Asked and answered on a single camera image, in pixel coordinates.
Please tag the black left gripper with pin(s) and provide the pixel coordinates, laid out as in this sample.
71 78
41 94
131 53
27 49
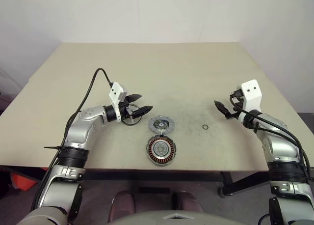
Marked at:
125 112

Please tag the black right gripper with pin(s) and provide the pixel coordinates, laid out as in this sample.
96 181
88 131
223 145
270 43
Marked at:
238 105

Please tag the motor stator housing copper windings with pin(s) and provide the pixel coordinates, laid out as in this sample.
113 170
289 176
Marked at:
160 150

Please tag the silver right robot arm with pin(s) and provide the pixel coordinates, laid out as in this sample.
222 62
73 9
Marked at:
279 141

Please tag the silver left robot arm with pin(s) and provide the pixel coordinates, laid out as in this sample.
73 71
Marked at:
78 131

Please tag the dark maroon rounded shape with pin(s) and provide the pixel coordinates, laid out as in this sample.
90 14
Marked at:
186 204
122 205

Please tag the grey robot torso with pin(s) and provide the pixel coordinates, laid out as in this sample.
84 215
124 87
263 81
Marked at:
171 218

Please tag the orange object under table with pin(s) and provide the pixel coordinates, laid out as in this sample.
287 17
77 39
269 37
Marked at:
23 182

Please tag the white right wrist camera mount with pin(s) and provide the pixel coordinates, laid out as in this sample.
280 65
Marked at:
251 94

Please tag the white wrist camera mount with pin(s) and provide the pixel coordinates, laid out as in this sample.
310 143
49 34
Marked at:
251 94
116 91

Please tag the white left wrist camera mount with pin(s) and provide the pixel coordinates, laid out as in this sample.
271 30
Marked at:
116 91

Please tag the black metal table frame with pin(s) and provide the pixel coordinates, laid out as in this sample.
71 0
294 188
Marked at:
228 183

